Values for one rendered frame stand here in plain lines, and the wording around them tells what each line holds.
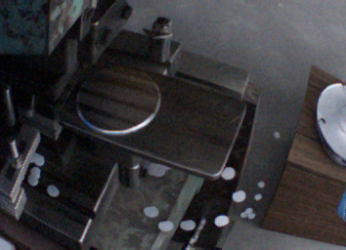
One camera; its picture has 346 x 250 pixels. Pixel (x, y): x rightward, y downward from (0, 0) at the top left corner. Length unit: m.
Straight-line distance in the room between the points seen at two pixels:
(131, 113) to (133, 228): 0.18
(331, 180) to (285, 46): 0.92
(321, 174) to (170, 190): 0.55
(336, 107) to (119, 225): 0.79
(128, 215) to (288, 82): 1.23
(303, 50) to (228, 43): 0.33
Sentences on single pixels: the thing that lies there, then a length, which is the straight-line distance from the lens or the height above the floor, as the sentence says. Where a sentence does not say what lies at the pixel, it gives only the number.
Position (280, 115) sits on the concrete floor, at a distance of 1.98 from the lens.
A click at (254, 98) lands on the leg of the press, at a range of 1.16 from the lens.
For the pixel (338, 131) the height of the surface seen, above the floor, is 0.39.
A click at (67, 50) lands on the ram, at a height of 0.94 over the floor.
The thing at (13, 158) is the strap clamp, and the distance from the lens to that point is 0.88.
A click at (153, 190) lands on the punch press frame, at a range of 0.99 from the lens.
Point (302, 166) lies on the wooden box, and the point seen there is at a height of 0.35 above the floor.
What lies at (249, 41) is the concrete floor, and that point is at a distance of 2.20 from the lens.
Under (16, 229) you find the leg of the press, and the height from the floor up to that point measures 0.62.
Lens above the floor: 1.47
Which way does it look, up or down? 51 degrees down
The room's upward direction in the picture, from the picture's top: 5 degrees clockwise
